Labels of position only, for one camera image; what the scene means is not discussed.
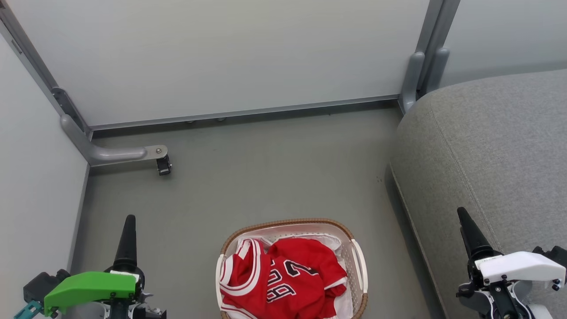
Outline long grey partition foot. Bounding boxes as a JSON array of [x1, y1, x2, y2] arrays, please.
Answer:
[[60, 114, 169, 167]]

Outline teal left camera connector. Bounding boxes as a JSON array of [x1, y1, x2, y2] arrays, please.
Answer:
[[13, 300, 46, 319]]

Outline black partition hinge bracket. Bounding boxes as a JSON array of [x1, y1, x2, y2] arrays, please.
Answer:
[[50, 87, 90, 134]]

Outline white laundry basket brown rim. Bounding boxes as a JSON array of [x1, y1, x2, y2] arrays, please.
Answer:
[[215, 218, 369, 319]]

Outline grey aluminium partition rail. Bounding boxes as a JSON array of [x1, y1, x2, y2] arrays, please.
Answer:
[[88, 94, 400, 131]]

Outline short grey partition foot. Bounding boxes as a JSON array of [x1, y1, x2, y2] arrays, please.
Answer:
[[424, 47, 450, 94], [398, 51, 426, 114]]

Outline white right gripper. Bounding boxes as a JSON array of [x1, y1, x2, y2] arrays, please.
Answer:
[[456, 207, 567, 319]]

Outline red basketball jersey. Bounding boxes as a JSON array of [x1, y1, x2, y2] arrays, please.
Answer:
[[220, 237, 349, 319]]

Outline white cloth basket liner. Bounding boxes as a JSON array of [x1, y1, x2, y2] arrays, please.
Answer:
[[235, 233, 356, 319]]

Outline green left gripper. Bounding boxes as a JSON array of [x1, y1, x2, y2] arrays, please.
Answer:
[[43, 215, 167, 319]]

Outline grey fabric sofa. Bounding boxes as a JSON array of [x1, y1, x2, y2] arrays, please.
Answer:
[[389, 69, 567, 319]]

